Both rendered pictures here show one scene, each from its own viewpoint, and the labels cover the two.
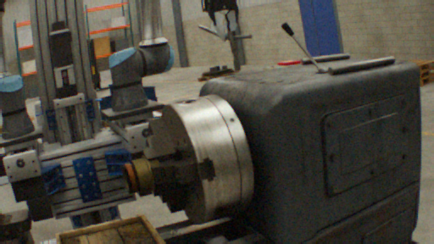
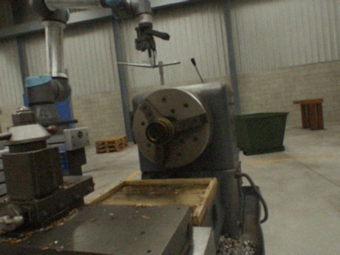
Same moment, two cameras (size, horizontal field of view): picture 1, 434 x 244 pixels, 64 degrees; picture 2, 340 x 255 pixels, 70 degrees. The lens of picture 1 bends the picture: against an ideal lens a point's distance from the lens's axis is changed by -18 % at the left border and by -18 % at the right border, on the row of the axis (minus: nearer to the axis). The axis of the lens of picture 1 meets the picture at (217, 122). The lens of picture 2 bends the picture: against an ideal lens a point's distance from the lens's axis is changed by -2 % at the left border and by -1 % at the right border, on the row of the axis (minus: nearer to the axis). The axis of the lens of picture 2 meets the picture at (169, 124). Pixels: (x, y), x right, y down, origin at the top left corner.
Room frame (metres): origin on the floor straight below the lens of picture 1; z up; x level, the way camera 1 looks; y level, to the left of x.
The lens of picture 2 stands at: (0.36, 0.83, 1.14)
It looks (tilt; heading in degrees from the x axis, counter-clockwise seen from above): 3 degrees down; 311
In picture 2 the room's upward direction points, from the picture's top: 7 degrees counter-clockwise
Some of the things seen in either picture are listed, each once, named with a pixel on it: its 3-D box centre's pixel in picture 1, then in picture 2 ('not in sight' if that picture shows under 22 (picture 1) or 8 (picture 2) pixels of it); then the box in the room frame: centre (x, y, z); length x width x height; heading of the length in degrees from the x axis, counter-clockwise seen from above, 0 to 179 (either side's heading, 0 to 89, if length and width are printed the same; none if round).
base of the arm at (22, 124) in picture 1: (15, 121); not in sight; (1.40, 0.78, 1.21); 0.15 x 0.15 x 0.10
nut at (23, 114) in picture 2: not in sight; (24, 116); (0.86, 0.67, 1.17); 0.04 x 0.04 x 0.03
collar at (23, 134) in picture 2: not in sight; (26, 133); (0.86, 0.67, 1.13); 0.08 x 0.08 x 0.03
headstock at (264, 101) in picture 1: (319, 132); (191, 124); (1.18, -0.30, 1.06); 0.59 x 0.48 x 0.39; 112
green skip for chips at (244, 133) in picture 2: not in sight; (256, 132); (2.59, -4.77, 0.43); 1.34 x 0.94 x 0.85; 134
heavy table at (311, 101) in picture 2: not in sight; (307, 114); (2.29, -8.89, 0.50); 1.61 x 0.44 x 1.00; 122
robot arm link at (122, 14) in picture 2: not in sight; (122, 8); (1.29, 0.01, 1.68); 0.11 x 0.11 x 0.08; 31
